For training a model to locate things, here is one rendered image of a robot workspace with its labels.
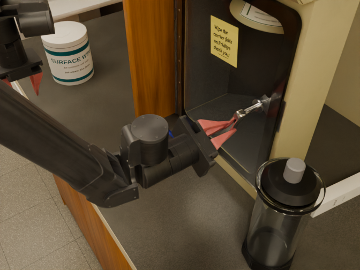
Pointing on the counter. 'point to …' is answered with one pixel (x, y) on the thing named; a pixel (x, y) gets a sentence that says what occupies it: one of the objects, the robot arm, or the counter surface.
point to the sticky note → (224, 40)
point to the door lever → (242, 115)
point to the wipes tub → (69, 53)
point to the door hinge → (175, 57)
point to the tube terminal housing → (308, 77)
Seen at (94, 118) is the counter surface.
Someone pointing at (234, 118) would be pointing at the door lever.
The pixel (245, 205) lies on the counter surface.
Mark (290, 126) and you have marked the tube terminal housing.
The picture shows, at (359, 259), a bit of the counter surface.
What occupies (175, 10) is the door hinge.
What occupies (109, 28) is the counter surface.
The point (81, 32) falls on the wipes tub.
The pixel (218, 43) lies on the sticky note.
